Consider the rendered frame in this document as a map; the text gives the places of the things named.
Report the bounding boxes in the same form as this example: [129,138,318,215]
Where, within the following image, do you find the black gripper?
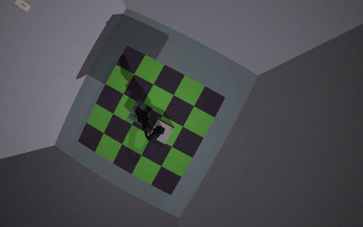
[144,105,152,115]

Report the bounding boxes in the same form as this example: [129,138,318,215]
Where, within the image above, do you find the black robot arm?
[134,107,165,142]

